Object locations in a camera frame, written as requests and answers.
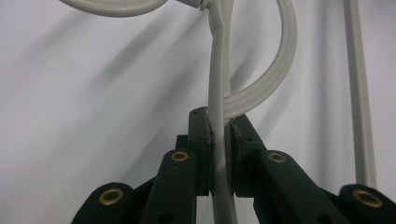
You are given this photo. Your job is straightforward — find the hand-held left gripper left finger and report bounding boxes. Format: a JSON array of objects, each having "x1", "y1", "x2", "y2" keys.
[{"x1": 139, "y1": 106, "x2": 216, "y2": 224}]

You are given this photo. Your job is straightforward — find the white looped cable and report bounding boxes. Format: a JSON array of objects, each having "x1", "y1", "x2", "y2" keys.
[{"x1": 59, "y1": 0, "x2": 298, "y2": 224}]

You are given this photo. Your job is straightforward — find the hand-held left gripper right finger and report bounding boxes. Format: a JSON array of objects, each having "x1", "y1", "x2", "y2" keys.
[{"x1": 230, "y1": 113, "x2": 351, "y2": 224}]

